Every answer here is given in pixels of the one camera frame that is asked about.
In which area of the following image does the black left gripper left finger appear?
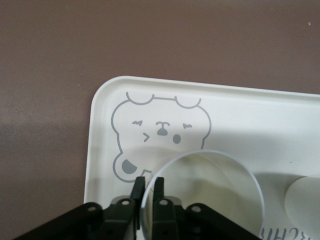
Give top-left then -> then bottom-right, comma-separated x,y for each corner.
103,175 -> 146,240

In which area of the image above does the white tray with bear print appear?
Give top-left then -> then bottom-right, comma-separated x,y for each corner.
82,75 -> 320,240

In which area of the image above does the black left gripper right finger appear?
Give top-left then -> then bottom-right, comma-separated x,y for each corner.
151,176 -> 188,240

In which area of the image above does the white plastic cup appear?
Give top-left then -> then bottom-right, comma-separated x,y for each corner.
284,175 -> 320,226
139,149 -> 265,240

